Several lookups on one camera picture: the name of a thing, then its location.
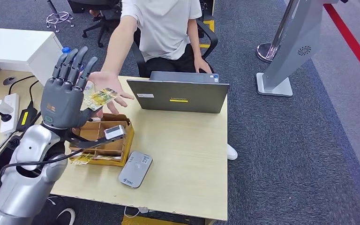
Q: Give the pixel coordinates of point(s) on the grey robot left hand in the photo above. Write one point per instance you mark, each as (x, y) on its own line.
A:
(60, 102)

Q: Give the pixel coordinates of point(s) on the person's left hand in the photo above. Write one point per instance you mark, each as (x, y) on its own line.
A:
(202, 65)

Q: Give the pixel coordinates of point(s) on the person's right hand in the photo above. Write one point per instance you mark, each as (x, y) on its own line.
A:
(110, 82)

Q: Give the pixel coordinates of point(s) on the yellow printed card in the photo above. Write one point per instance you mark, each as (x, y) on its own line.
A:
(100, 97)
(80, 159)

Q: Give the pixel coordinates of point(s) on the person's left forearm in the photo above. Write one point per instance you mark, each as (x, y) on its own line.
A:
(195, 40)

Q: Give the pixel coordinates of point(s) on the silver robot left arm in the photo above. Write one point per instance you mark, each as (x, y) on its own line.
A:
(24, 186)

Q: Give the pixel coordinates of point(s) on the person's right forearm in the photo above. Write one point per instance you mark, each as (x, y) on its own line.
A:
(114, 52)

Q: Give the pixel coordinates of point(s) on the person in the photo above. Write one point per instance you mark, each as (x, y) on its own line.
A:
(164, 28)
(93, 12)

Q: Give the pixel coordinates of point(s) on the white card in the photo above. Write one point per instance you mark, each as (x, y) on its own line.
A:
(108, 157)

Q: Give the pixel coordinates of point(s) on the grey card reader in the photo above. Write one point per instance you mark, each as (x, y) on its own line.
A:
(135, 170)

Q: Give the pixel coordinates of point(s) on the person's white shoe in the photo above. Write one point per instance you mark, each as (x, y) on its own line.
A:
(232, 152)

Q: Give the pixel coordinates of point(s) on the clear water bottle blue cap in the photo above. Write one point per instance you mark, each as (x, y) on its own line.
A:
(89, 88)

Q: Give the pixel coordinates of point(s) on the black power adapter yellow label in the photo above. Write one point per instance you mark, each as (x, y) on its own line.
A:
(26, 119)

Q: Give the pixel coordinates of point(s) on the grey laptop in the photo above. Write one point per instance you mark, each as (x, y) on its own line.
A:
(180, 96)

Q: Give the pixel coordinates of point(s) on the white power strip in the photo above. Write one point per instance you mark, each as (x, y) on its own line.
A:
(10, 115)

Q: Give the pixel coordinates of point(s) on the grey desk grommet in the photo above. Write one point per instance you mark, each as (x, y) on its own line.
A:
(8, 81)

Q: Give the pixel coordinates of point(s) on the black plug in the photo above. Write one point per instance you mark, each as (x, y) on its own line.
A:
(4, 117)

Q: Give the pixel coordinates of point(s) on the cardboard organizer box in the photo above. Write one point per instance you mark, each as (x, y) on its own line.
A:
(111, 149)

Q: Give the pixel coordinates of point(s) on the white cabinet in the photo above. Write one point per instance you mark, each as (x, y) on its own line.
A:
(12, 43)

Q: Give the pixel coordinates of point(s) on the chrome stool base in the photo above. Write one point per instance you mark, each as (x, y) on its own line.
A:
(59, 18)

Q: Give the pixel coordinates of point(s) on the grey kiosk stand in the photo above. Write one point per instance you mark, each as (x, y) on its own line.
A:
(295, 46)

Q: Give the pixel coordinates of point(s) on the yellow box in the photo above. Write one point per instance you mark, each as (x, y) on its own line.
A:
(142, 221)

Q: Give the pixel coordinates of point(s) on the black camera bracket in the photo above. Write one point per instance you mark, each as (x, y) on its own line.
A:
(83, 143)

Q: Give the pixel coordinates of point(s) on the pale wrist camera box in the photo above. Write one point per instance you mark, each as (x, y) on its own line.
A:
(114, 132)

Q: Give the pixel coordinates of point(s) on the chrome stanchion post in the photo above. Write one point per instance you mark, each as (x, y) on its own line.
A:
(267, 51)

